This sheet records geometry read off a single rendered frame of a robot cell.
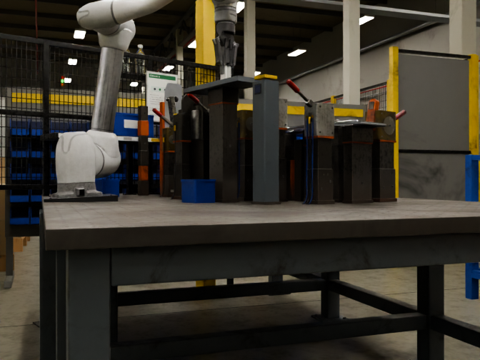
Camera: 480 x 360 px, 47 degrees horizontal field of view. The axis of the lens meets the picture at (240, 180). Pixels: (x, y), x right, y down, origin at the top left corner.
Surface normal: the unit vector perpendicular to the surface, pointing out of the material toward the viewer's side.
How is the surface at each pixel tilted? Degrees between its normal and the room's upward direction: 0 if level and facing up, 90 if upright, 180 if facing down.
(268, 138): 90
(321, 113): 90
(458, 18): 90
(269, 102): 90
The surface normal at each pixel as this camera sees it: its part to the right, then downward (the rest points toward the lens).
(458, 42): -0.94, 0.00
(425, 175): 0.34, 0.00
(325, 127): 0.62, 0.00
